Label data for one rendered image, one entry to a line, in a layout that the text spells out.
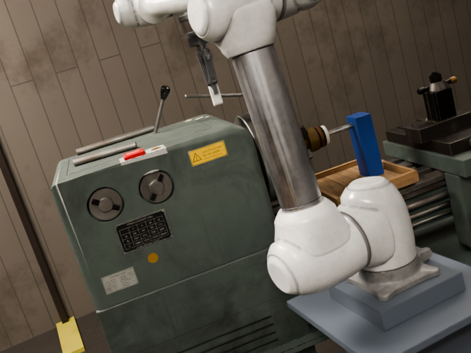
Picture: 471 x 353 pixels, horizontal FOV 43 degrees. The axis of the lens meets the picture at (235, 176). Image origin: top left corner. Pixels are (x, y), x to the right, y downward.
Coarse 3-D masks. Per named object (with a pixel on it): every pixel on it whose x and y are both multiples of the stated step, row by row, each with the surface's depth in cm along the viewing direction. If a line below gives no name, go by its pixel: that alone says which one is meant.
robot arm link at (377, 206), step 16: (368, 176) 151; (352, 192) 144; (368, 192) 142; (384, 192) 142; (352, 208) 143; (368, 208) 142; (384, 208) 141; (400, 208) 143; (368, 224) 140; (384, 224) 141; (400, 224) 143; (368, 240) 139; (384, 240) 141; (400, 240) 144; (384, 256) 143; (400, 256) 145
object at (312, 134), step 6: (318, 126) 205; (312, 132) 202; (318, 132) 203; (324, 132) 202; (312, 138) 201; (318, 138) 201; (324, 138) 202; (306, 144) 202; (312, 144) 201; (318, 144) 202; (324, 144) 204; (312, 150) 202
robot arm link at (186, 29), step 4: (180, 20) 184; (184, 20) 183; (188, 20) 183; (180, 24) 186; (184, 24) 184; (188, 24) 183; (184, 28) 184; (188, 28) 184; (184, 32) 185; (188, 32) 184; (192, 32) 184
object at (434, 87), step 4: (444, 80) 203; (428, 84) 204; (432, 84) 203; (436, 84) 202; (440, 84) 201; (444, 84) 202; (448, 84) 203; (432, 88) 202; (436, 88) 202; (440, 88) 201; (444, 88) 201; (428, 92) 204; (432, 92) 203
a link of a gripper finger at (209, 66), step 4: (204, 56) 183; (208, 60) 185; (212, 60) 185; (208, 64) 185; (212, 64) 186; (208, 68) 186; (212, 68) 186; (208, 72) 186; (212, 72) 187; (208, 76) 188; (212, 76) 187; (216, 76) 188; (216, 80) 188
